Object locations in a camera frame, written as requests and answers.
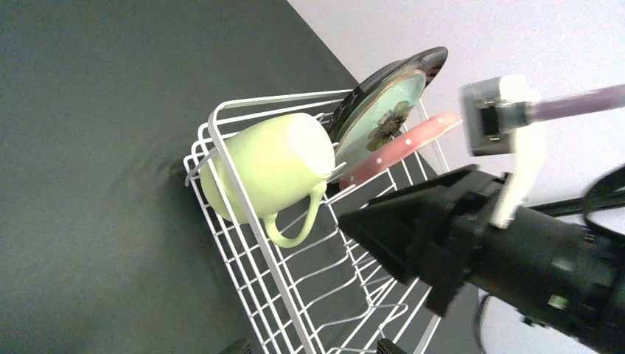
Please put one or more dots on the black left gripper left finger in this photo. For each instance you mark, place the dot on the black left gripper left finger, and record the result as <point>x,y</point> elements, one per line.
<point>240,346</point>

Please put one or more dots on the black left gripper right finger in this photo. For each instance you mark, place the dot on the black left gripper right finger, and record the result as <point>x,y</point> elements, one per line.
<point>386,346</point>

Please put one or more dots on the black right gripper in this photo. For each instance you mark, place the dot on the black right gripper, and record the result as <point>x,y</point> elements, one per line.
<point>562,275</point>

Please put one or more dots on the pink dotted plate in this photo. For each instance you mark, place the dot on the pink dotted plate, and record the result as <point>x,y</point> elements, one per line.
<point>399,148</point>

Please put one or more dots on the green flower plate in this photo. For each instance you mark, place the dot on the green flower plate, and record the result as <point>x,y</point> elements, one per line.
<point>376,120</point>

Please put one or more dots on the cream mug green handle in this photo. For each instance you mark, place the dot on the cream mug green handle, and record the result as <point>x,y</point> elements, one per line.
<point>280,161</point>

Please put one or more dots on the white wire dish rack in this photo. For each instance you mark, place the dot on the white wire dish rack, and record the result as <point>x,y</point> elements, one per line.
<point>327,295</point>

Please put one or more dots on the black striped rim dinner plate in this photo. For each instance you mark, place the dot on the black striped rim dinner plate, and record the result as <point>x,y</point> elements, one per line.
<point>429,61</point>

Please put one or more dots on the black frame post right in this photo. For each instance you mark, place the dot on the black frame post right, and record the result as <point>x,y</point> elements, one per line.
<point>575,206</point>

